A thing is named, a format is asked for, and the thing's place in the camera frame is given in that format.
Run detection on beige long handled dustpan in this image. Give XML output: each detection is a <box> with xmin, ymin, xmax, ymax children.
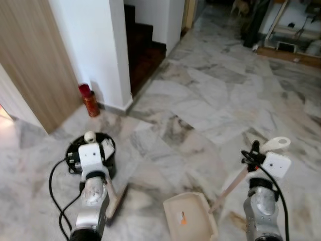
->
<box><xmin>163</xmin><ymin>136</ymin><xmax>292</xmax><ymax>241</ymax></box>

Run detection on wooden handled broom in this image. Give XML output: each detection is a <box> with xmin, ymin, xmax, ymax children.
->
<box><xmin>84</xmin><ymin>131</ymin><xmax>130</xmax><ymax>225</ymax></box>

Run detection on long wooden plank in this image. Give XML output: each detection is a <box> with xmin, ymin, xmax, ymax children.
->
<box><xmin>255</xmin><ymin>46</ymin><xmax>321</xmax><ymax>69</ymax></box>

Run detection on white framed tablet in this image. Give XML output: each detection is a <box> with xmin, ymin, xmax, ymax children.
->
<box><xmin>276</xmin><ymin>41</ymin><xmax>298</xmax><ymax>53</ymax></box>

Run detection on cluttered storage rack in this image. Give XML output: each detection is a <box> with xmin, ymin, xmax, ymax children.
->
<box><xmin>258</xmin><ymin>0</ymin><xmax>321</xmax><ymax>57</ymax></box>

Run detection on tan dog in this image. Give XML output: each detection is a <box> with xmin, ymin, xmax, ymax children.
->
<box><xmin>230</xmin><ymin>0</ymin><xmax>252</xmax><ymax>16</ymax></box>

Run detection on black plastic bucket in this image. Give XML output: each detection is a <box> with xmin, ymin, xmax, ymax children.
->
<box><xmin>66</xmin><ymin>132</ymin><xmax>118</xmax><ymax>180</ymax></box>

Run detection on white paper box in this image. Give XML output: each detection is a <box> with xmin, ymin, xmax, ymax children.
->
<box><xmin>100</xmin><ymin>139</ymin><xmax>115</xmax><ymax>161</ymax></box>

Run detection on dark wooden staircase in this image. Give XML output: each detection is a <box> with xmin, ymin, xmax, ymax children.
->
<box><xmin>123</xmin><ymin>4</ymin><xmax>168</xmax><ymax>97</ymax></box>

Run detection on red incense can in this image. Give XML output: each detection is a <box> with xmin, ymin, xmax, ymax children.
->
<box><xmin>78</xmin><ymin>83</ymin><xmax>101</xmax><ymax>118</ymax></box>

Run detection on light wooden cabinet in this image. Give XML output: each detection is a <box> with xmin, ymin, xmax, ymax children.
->
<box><xmin>0</xmin><ymin>0</ymin><xmax>84</xmax><ymax>135</ymax></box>

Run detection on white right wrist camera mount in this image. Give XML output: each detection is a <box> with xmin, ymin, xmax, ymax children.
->
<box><xmin>260</xmin><ymin>152</ymin><xmax>292</xmax><ymax>180</ymax></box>

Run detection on wooden door frame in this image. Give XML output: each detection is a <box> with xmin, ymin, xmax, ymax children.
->
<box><xmin>181</xmin><ymin>0</ymin><xmax>198</xmax><ymax>32</ymax></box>

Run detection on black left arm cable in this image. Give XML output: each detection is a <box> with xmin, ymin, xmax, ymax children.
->
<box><xmin>48</xmin><ymin>157</ymin><xmax>83</xmax><ymax>240</ymax></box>

